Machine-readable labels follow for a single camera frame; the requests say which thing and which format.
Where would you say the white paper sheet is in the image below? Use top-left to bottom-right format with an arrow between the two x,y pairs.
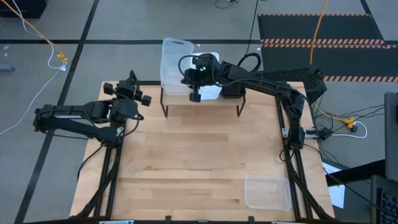
322,161 -> 346,210

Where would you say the black arm base cable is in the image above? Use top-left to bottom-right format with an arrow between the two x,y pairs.
76,141 -> 105,183

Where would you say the grey monitor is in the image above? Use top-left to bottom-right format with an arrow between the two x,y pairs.
384,91 -> 398,183

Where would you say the black desk beam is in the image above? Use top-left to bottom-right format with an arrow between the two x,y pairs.
325,159 -> 386,187

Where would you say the black hazard-striped floor mat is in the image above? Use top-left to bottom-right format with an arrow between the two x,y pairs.
260,44 -> 398,83
257,13 -> 385,45

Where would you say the black keyboard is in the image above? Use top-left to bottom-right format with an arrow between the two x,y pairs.
377,188 -> 398,224

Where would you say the white floor cable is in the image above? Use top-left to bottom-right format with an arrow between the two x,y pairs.
0,0 -> 68,137

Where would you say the black power adapter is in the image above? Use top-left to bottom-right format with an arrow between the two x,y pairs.
306,126 -> 333,141

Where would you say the black hanging cable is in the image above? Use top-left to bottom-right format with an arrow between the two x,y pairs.
236,0 -> 262,74

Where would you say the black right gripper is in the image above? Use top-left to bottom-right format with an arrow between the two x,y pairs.
183,54 -> 220,103

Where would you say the black box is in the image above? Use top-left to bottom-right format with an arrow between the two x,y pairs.
0,0 -> 48,19

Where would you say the black floor cable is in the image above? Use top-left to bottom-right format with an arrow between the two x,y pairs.
214,0 -> 239,9

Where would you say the yellow floor cable with plug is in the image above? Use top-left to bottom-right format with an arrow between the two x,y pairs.
0,0 -> 68,62

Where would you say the white power cable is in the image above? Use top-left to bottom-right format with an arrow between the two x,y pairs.
332,120 -> 368,139

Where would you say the black perforated computer case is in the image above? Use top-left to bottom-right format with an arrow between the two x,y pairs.
253,66 -> 328,106

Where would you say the wooden shelf with black legs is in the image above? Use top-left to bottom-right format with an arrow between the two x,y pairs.
159,81 -> 246,118

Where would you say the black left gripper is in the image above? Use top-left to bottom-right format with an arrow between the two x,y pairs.
103,80 -> 153,107

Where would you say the yellow hanging cable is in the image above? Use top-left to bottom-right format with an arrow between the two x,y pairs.
309,0 -> 329,66

